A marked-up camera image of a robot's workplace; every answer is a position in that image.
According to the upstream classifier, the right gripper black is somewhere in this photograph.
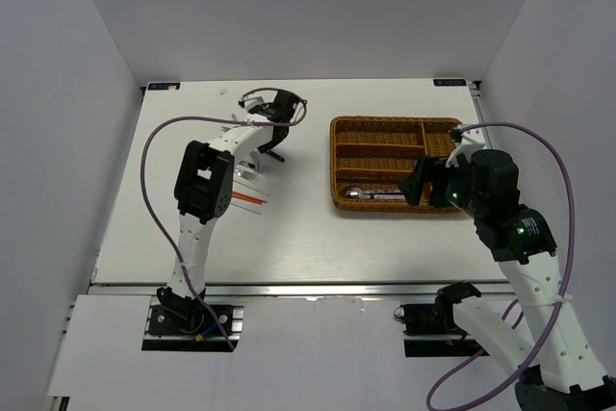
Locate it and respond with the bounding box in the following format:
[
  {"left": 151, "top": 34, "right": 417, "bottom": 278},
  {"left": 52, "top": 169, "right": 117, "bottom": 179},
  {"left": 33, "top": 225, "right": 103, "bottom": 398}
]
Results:
[{"left": 397, "top": 153, "right": 486, "bottom": 219}]

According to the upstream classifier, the white chopstick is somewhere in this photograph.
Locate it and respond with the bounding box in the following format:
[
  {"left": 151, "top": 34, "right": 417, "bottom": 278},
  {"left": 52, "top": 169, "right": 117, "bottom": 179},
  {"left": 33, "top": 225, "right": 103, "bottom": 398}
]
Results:
[
  {"left": 234, "top": 178, "right": 270, "bottom": 196},
  {"left": 231, "top": 200, "right": 261, "bottom": 215}
]

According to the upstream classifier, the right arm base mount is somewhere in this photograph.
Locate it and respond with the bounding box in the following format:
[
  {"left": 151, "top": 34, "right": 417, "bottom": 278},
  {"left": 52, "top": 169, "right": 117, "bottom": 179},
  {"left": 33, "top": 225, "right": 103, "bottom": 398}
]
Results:
[{"left": 393, "top": 303, "right": 480, "bottom": 358}]

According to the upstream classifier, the white chopstick lower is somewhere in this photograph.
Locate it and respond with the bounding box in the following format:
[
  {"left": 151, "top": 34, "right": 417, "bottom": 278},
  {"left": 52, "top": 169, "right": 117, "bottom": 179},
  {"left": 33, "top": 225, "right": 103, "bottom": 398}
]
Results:
[{"left": 231, "top": 200, "right": 261, "bottom": 215}]

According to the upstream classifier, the fork with pink handle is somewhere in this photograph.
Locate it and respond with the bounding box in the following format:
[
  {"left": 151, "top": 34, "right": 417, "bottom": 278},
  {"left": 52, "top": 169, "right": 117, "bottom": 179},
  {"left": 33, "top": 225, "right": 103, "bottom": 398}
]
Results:
[{"left": 235, "top": 168, "right": 259, "bottom": 184}]

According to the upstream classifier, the fork with black handle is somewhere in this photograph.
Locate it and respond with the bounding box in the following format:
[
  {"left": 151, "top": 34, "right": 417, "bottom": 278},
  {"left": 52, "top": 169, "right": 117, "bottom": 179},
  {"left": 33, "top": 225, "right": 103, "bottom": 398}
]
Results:
[{"left": 235, "top": 167, "right": 270, "bottom": 182}]

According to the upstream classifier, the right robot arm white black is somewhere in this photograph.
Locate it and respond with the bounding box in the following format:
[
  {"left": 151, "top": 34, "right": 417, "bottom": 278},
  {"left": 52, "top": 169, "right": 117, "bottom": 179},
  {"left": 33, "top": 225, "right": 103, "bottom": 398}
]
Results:
[{"left": 399, "top": 149, "right": 615, "bottom": 410}]

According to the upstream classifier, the knife with black handle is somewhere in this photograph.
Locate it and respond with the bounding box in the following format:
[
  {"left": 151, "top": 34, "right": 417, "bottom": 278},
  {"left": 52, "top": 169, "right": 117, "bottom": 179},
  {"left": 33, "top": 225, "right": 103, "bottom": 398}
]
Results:
[{"left": 221, "top": 126, "right": 286, "bottom": 163}]

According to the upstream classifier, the knife with pink handle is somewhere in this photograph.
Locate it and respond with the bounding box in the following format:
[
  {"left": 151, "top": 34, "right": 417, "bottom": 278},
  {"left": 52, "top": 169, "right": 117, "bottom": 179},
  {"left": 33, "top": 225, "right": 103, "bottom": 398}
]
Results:
[{"left": 231, "top": 117, "right": 266, "bottom": 170}]

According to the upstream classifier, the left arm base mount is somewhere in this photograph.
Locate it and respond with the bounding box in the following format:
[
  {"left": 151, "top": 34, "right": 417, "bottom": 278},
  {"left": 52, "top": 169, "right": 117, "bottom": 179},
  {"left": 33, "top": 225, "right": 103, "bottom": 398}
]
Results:
[{"left": 141, "top": 303, "right": 244, "bottom": 353}]

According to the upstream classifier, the blue label left corner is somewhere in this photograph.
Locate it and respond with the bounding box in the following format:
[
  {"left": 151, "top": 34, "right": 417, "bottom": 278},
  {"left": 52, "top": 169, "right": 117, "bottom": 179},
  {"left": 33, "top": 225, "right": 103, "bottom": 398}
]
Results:
[{"left": 146, "top": 82, "right": 181, "bottom": 91}]

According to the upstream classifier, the woven wicker cutlery tray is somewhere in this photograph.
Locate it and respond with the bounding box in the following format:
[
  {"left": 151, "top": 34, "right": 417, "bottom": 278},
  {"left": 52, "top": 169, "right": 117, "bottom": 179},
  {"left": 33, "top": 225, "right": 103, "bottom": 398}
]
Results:
[{"left": 329, "top": 116, "right": 461, "bottom": 215}]

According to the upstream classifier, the aluminium rail front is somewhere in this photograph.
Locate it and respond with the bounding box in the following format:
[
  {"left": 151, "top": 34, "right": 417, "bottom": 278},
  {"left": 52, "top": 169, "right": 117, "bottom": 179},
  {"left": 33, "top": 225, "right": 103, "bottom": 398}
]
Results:
[{"left": 88, "top": 281, "right": 514, "bottom": 297}]

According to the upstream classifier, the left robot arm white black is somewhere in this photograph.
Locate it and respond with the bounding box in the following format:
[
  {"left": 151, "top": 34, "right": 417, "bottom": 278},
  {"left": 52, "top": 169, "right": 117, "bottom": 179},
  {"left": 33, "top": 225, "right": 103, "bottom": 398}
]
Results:
[{"left": 140, "top": 88, "right": 307, "bottom": 336}]

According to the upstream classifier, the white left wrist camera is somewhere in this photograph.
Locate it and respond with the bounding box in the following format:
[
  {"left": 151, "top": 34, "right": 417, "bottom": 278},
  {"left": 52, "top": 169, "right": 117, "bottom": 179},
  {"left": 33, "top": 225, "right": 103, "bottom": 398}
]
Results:
[{"left": 238, "top": 96, "right": 269, "bottom": 116}]

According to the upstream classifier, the white chopstick upper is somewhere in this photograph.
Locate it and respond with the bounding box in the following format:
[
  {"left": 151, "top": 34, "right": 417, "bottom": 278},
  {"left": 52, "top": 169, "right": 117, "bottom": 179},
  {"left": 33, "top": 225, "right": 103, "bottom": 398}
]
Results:
[{"left": 234, "top": 178, "right": 270, "bottom": 196}]

